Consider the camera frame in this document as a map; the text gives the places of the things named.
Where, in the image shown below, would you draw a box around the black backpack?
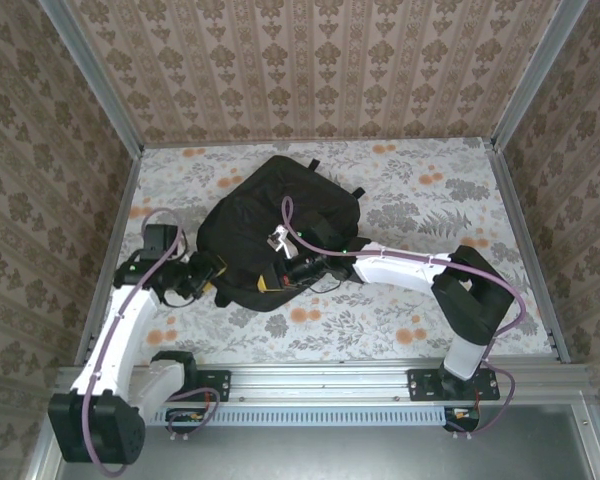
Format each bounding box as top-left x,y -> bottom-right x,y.
195,154 -> 366,314

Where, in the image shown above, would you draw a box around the floral white tablecloth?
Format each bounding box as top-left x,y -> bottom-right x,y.
93,141 -> 557,366

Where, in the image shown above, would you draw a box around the grey metal panel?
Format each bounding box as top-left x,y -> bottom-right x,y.
27,402 -> 600,480

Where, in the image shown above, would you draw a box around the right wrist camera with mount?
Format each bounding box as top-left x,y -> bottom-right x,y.
265,224 -> 300,260

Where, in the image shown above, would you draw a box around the aluminium side rail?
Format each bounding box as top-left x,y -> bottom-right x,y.
73,149 -> 149,366
488,142 -> 572,364

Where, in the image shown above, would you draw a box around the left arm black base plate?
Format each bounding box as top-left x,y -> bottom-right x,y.
182,368 -> 232,403

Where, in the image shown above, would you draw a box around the aluminium mounting rail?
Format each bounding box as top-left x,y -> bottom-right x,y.
54,363 -> 594,401

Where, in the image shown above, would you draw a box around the black cable connector box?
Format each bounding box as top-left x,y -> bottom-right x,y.
165,407 -> 212,435
443,407 -> 481,434

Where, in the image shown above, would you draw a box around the grey slotted cable duct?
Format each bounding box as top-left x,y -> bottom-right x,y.
149,405 -> 454,427

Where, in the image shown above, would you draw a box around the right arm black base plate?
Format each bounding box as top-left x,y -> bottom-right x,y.
407,368 -> 501,403

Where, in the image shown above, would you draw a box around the aluminium rear rail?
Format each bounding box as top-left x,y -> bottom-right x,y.
142,135 -> 496,149

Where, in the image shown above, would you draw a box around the aluminium upright frame post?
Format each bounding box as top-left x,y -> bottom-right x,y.
490,0 -> 590,151
38,0 -> 145,157

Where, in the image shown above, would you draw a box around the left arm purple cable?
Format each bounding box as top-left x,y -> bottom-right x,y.
82,207 -> 221,476

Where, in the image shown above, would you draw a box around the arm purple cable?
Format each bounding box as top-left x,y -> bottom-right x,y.
82,207 -> 221,476
281,196 -> 527,441

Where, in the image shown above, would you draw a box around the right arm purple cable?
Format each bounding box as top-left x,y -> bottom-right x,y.
281,196 -> 527,441

